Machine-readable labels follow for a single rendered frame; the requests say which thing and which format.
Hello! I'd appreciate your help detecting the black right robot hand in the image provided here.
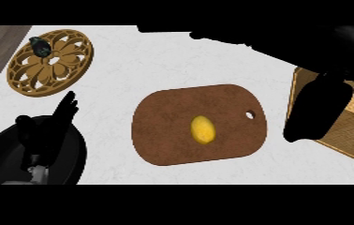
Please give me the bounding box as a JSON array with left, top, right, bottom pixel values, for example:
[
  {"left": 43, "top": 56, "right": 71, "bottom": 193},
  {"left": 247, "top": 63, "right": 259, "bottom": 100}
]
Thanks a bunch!
[{"left": 138, "top": 24, "right": 354, "bottom": 143}]

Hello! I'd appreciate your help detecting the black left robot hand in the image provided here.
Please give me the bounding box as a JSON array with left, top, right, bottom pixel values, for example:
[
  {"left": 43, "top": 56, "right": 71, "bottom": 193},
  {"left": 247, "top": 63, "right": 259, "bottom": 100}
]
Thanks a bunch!
[{"left": 14, "top": 90, "right": 80, "bottom": 172}]

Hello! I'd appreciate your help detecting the tan wicker basket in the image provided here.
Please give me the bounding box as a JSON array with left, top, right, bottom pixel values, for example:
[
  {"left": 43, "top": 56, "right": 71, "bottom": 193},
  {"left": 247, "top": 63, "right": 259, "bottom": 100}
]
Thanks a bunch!
[{"left": 285, "top": 66, "right": 354, "bottom": 159}]

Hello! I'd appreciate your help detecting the yellow lemon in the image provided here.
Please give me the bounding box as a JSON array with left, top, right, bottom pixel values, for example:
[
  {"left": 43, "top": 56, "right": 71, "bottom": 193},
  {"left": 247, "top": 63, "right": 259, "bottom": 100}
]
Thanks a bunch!
[{"left": 189, "top": 114, "right": 217, "bottom": 145}]

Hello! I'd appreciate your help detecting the brown wooden cutting board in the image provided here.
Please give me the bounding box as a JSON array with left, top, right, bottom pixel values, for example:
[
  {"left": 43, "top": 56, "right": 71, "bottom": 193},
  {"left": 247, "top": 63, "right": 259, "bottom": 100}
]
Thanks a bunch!
[{"left": 130, "top": 83, "right": 269, "bottom": 167}]

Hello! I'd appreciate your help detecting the round carved wooden trivet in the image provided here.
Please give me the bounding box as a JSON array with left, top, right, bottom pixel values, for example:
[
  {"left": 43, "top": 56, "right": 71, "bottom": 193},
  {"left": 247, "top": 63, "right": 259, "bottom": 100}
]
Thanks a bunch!
[{"left": 6, "top": 28, "right": 96, "bottom": 98}]

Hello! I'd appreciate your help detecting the dark green avocado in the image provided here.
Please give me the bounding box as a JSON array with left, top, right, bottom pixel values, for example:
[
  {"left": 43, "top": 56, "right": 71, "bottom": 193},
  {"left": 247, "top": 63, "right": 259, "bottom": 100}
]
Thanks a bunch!
[{"left": 28, "top": 36, "right": 54, "bottom": 58}]

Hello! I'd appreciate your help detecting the grey brown slab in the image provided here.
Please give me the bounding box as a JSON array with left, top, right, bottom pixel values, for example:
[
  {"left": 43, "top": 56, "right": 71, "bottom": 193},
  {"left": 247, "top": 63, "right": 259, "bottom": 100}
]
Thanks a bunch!
[{"left": 0, "top": 24, "right": 34, "bottom": 74}]

